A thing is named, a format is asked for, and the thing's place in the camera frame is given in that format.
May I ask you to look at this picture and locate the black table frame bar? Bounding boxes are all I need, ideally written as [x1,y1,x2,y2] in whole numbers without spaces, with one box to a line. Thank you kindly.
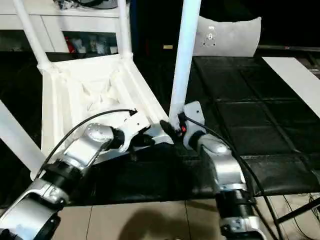
[276,199,320,224]

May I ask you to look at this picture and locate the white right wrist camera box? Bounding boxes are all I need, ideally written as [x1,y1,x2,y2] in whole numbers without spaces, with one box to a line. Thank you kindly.
[179,101,206,133]

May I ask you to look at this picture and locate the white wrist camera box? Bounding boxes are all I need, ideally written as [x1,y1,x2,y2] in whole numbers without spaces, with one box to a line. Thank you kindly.
[179,101,206,133]
[117,111,152,153]

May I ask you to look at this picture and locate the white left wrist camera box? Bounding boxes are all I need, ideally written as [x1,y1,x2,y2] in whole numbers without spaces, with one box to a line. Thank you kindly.
[117,111,152,153]

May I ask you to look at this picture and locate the black work mat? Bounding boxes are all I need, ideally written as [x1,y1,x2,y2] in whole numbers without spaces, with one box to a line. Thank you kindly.
[0,50,320,207]

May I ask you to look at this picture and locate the loose floor cables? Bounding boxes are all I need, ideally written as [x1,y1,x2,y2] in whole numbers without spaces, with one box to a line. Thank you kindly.
[282,195,320,238]

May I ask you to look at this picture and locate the white plastic table leg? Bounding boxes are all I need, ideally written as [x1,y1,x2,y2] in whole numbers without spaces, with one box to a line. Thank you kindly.
[117,0,135,61]
[12,0,55,72]
[168,0,203,126]
[0,100,47,177]

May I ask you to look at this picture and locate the white glass-door cabinet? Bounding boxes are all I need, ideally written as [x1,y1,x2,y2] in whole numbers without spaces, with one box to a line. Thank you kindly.
[0,0,132,55]

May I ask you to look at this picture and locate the small clutter pile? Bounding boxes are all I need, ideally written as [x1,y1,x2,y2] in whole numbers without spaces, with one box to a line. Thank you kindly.
[56,0,78,11]

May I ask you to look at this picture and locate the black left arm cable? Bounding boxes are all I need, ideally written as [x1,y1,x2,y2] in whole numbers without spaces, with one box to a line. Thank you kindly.
[34,109,138,181]

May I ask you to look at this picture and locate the dark bag on cabinet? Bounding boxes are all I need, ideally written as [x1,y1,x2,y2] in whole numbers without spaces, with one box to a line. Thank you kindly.
[75,0,121,10]

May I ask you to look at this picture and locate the white flat board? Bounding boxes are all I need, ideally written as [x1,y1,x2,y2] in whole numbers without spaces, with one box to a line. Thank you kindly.
[262,56,320,120]

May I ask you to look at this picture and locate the white plastic table top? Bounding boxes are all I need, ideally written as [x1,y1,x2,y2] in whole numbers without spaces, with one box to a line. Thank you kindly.
[31,54,176,181]

